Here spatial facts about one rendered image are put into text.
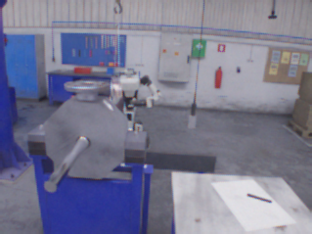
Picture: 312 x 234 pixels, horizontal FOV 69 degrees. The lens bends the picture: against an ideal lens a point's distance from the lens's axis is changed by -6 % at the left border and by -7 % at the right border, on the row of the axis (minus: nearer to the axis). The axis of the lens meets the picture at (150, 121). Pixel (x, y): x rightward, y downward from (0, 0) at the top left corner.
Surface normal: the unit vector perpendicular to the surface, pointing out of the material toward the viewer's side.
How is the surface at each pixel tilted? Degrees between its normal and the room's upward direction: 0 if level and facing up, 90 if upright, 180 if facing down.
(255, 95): 90
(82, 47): 90
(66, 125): 90
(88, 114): 90
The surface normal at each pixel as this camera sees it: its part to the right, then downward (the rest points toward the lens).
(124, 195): -0.04, 0.31
